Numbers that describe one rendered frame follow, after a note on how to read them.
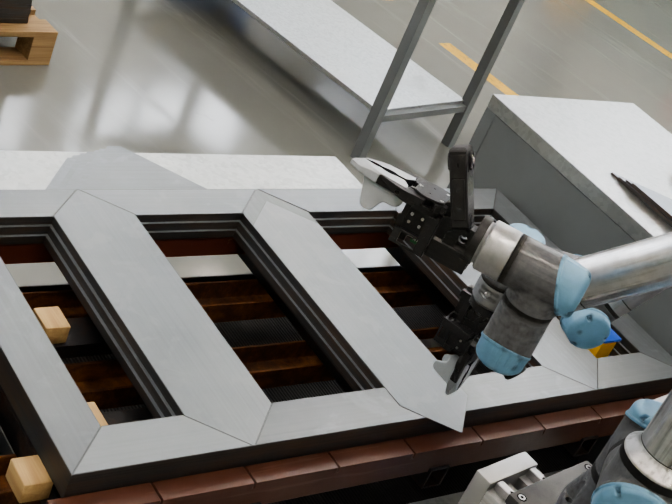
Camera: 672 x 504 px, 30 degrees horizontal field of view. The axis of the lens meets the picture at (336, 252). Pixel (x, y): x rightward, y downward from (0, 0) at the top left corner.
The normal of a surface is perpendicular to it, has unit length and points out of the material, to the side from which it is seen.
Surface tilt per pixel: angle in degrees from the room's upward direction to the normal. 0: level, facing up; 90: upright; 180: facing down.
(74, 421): 0
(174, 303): 0
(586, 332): 90
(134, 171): 0
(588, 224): 90
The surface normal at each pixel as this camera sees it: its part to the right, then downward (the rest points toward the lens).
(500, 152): -0.77, 0.04
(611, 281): -0.38, 0.29
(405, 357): 0.36, -0.80
